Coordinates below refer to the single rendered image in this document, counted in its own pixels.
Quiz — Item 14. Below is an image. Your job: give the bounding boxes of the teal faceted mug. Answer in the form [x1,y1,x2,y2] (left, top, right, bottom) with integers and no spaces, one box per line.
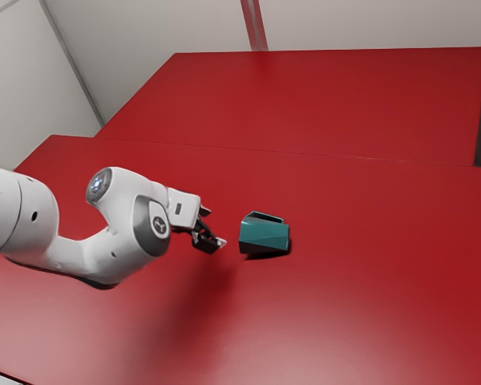
[238,210,291,255]

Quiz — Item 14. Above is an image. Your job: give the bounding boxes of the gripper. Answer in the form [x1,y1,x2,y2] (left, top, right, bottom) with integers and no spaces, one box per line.
[191,205,228,255]

